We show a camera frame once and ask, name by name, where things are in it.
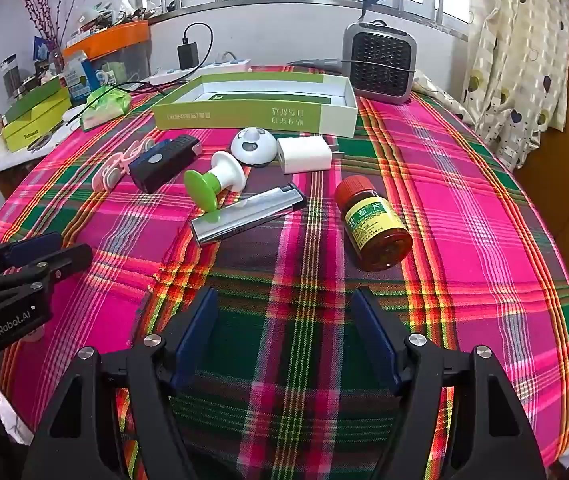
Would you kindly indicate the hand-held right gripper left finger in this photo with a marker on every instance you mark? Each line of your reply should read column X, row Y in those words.
column 199, row 330

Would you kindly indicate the black plug-in charger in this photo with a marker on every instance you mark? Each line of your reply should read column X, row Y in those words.
column 188, row 55

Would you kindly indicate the green tissue pack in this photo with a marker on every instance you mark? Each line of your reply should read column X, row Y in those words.
column 107, row 105

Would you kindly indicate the dark glass jar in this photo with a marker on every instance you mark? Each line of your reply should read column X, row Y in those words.
column 9, row 77

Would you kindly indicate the clear bin with orange lid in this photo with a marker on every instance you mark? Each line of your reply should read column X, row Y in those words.
column 114, row 47

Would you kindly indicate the green cardboard box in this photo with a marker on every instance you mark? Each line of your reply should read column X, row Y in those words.
column 244, row 112

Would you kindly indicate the grey portable fan heater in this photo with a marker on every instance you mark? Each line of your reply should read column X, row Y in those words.
column 379, row 62

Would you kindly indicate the pink green plaid blanket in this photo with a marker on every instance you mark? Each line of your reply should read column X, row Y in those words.
column 464, row 210

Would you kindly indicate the grey folded umbrella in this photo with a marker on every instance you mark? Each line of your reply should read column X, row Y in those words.
column 314, row 62

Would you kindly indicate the white charger adapter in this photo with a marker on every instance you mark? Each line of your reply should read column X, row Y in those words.
column 307, row 155

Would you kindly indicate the yellow-green cardboard carton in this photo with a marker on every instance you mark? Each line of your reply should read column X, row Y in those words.
column 34, row 127

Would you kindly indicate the cream patterned pillow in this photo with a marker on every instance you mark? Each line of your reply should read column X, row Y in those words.
column 439, row 97

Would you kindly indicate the purple flower branches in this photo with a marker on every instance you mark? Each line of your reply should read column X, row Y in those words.
column 44, row 15

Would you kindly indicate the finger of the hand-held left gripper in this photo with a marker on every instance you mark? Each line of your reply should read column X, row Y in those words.
column 67, row 260
column 29, row 252

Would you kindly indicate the silver lighter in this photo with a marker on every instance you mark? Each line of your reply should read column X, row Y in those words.
column 244, row 217

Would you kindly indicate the grey scissors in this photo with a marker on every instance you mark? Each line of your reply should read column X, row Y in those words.
column 42, row 143

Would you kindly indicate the clutter of small items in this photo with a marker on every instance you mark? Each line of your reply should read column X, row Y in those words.
column 109, row 12

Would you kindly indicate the cream patterned curtain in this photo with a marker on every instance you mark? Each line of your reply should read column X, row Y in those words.
column 514, row 60

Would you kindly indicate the black hook on window rail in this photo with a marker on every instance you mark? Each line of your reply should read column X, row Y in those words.
column 370, row 4

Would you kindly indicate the black remote with round button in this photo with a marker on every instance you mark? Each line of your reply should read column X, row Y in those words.
column 162, row 165

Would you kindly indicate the white round panda gadget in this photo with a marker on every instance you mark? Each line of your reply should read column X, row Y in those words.
column 253, row 147

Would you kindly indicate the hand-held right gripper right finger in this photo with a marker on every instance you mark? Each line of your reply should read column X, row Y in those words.
column 369, row 330

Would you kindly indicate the blue white carton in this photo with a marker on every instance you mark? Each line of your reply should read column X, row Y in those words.
column 77, row 77

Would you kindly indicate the green cardboard carton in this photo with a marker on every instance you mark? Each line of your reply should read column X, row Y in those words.
column 34, row 100

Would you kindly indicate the green white suction knob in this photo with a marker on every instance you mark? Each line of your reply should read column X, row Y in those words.
column 214, row 180

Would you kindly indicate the brown medicine bottle red cap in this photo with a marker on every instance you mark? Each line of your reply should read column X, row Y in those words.
column 374, row 230

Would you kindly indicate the white power strip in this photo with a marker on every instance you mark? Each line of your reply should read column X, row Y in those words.
column 214, row 67

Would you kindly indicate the white round reel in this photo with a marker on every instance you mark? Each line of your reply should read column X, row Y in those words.
column 105, row 178

